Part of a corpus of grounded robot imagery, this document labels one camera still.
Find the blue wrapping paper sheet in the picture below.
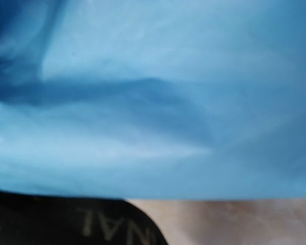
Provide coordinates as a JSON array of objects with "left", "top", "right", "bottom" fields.
[{"left": 0, "top": 1, "right": 306, "bottom": 200}]

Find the black printed ribbon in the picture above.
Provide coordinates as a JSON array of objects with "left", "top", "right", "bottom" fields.
[{"left": 0, "top": 191, "right": 168, "bottom": 245}]

